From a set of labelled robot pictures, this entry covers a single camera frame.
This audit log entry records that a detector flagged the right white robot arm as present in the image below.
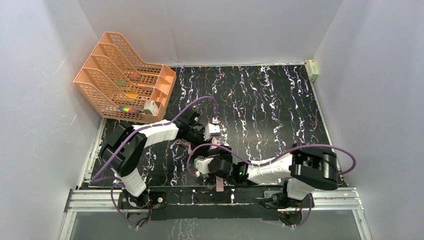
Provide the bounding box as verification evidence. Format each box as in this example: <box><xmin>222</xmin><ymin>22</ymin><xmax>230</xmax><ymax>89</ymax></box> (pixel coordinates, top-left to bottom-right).
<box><xmin>188</xmin><ymin>143</ymin><xmax>339</xmax><ymax>201</ymax></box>

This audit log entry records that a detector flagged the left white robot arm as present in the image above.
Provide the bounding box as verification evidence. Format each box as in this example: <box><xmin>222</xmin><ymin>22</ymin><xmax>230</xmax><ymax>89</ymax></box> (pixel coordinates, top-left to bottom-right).
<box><xmin>99</xmin><ymin>111</ymin><xmax>220</xmax><ymax>198</ymax></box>

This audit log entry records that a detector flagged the pink and black folding umbrella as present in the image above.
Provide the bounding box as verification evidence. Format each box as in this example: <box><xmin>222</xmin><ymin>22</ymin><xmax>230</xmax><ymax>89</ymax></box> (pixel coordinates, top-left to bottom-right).
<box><xmin>176</xmin><ymin>137</ymin><xmax>229</xmax><ymax>192</ymax></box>

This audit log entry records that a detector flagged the orange plastic file organizer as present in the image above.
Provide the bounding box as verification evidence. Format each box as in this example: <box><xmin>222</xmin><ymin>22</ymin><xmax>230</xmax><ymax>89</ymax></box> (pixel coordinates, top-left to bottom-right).
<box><xmin>73</xmin><ymin>32</ymin><xmax>176</xmax><ymax>124</ymax></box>

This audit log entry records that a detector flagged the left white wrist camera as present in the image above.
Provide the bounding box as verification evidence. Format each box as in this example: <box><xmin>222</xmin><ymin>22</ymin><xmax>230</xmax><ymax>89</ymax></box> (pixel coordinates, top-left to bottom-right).
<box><xmin>203</xmin><ymin>118</ymin><xmax>221</xmax><ymax>141</ymax></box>

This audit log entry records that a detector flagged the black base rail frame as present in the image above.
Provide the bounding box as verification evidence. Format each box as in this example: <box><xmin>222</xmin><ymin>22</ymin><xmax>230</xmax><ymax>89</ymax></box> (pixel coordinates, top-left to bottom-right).
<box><xmin>62</xmin><ymin>185</ymin><xmax>365</xmax><ymax>229</ymax></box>

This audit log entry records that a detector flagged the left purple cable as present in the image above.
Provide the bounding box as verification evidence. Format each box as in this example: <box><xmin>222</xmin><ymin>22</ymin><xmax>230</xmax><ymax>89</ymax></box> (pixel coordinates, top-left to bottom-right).
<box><xmin>90</xmin><ymin>96</ymin><xmax>220</xmax><ymax>229</ymax></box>

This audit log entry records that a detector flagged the colourful marker set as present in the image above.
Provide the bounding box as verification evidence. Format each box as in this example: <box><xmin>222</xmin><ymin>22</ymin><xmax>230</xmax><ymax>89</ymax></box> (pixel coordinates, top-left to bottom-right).
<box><xmin>118</xmin><ymin>106</ymin><xmax>142</xmax><ymax>115</ymax></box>

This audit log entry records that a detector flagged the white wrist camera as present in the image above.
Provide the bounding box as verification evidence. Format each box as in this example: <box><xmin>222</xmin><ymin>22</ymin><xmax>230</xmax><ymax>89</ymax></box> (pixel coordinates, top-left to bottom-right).
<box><xmin>203</xmin><ymin>118</ymin><xmax>221</xmax><ymax>141</ymax></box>
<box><xmin>194</xmin><ymin>157</ymin><xmax>214</xmax><ymax>177</ymax></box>

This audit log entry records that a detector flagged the white green wall socket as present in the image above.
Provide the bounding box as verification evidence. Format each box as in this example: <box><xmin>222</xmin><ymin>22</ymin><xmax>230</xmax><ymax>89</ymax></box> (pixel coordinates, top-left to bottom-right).
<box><xmin>304</xmin><ymin>59</ymin><xmax>319</xmax><ymax>82</ymax></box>

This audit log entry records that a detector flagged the small white red box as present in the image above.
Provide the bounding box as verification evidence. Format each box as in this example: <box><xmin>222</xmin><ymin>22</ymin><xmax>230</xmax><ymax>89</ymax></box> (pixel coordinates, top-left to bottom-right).
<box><xmin>143</xmin><ymin>100</ymin><xmax>159</xmax><ymax>116</ymax></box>

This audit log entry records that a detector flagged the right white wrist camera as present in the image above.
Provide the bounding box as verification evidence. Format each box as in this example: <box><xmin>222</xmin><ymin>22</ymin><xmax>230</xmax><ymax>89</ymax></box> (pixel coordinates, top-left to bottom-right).
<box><xmin>194</xmin><ymin>157</ymin><xmax>214</xmax><ymax>177</ymax></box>

